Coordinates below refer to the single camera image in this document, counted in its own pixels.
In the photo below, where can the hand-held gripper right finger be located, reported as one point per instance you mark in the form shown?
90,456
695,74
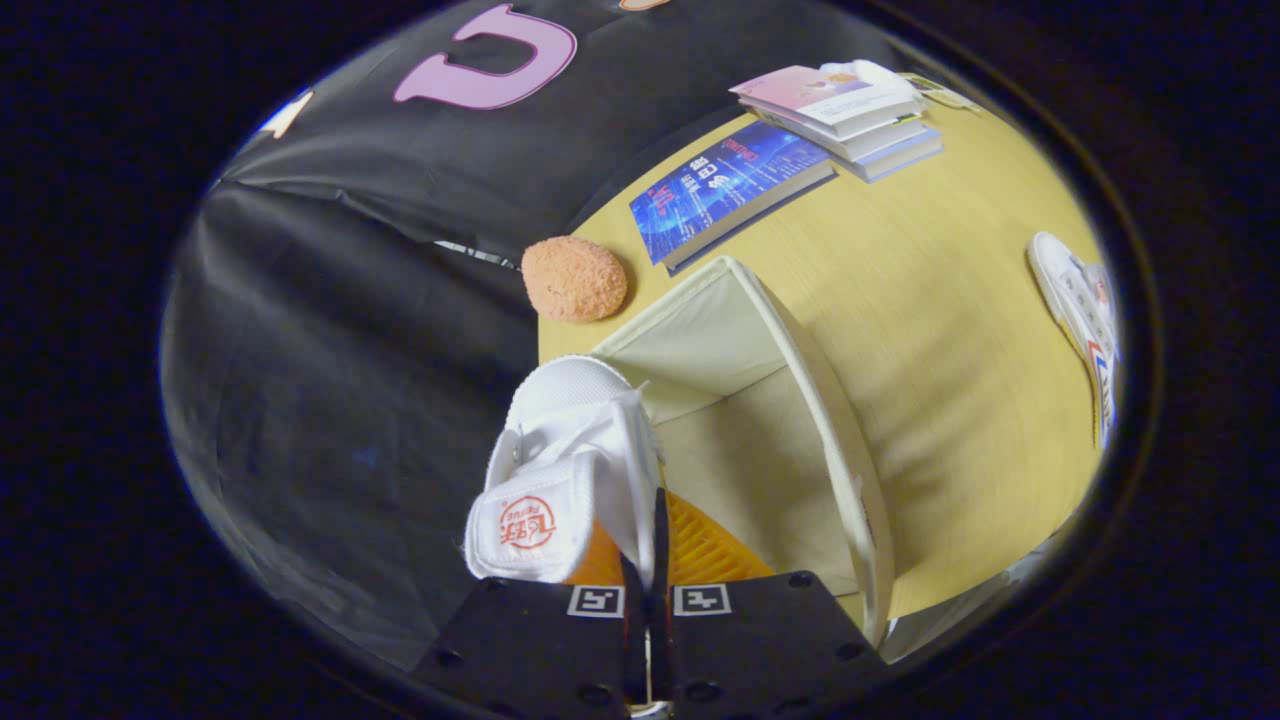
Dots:
770,640

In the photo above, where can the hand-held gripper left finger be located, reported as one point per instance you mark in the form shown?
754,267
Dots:
530,650

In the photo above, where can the beige fabric storage box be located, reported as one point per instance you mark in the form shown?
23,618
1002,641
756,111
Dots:
760,450

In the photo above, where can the white canvas shoe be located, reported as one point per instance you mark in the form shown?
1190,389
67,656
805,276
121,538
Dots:
1085,310
575,450

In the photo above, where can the black backdrop cloth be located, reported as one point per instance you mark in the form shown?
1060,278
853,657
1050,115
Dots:
360,380

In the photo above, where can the orange rough sponge ball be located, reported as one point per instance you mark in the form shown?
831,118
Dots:
574,279

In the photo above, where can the blue cover book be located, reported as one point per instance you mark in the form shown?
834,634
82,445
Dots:
725,190

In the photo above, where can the grey-blue cover book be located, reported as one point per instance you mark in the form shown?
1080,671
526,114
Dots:
905,158

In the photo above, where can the white cover book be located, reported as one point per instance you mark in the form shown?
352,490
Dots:
870,135

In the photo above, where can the pink cover book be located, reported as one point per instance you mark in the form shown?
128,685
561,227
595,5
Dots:
800,90

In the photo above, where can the white plush ball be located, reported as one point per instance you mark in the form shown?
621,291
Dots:
870,72

